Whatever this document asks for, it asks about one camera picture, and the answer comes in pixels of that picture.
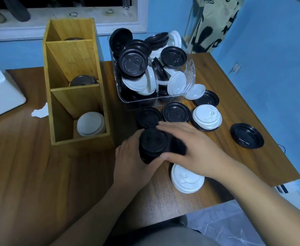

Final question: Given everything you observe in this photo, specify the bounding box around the person's left hand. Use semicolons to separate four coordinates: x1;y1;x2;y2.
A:
113;129;166;195

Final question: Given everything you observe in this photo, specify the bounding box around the person's right hand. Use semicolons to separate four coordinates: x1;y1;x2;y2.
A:
156;122;248;185

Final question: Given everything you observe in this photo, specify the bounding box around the white domed cup lid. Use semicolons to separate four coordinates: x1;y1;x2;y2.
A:
169;163;206;194

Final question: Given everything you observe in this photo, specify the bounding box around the wooden three-compartment organizer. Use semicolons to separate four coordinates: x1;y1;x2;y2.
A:
43;18;114;156

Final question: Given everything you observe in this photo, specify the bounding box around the pile of black and white cup lids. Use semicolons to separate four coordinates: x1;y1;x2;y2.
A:
109;28;265;149

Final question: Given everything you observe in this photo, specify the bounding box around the person's right forearm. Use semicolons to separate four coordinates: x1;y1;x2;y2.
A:
221;164;300;246

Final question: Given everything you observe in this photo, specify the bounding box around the person's left forearm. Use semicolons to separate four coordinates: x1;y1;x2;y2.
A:
50;184;145;246

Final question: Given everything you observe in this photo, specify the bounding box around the white foam box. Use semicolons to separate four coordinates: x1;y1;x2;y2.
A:
0;53;27;121

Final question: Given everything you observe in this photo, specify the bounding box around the dark shoe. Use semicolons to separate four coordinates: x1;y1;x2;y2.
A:
175;214;188;227

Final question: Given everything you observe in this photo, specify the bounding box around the grey shirt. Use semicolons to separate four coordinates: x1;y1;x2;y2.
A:
137;227;221;246

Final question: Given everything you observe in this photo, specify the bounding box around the clear plastic container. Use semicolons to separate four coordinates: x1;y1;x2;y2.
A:
108;34;196;103

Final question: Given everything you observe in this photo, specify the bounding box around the crumpled white tissue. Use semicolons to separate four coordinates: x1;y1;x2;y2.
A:
31;102;49;118

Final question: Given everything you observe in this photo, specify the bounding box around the cream tote bag black print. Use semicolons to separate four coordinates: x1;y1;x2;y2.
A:
184;0;245;54

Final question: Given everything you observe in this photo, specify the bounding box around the dark glass vase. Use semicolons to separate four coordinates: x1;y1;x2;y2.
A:
1;0;32;23

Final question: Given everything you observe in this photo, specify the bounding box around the hanging rope shelf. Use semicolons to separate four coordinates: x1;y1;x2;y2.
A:
183;0;204;46

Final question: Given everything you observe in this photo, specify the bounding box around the white window frame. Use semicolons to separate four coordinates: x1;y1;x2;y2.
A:
0;0;148;43

